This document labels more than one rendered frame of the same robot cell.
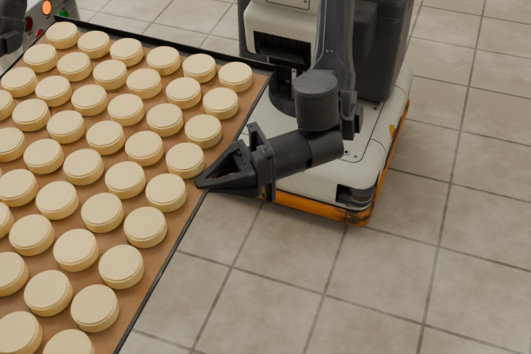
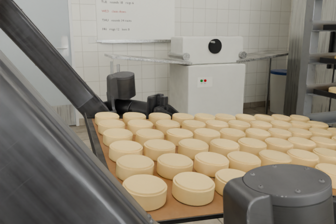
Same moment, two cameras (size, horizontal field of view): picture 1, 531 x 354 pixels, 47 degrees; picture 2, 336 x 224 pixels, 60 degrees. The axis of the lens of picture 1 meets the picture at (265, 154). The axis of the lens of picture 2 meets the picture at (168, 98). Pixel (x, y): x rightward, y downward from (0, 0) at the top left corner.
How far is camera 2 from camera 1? 1.23 m
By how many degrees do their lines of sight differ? 108
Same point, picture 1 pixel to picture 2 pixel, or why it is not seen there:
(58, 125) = (230, 143)
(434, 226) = not seen: outside the picture
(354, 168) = not seen: outside the picture
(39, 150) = (253, 142)
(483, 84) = not seen: outside the picture
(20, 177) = (274, 141)
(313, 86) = (127, 73)
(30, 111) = (244, 155)
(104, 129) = (205, 131)
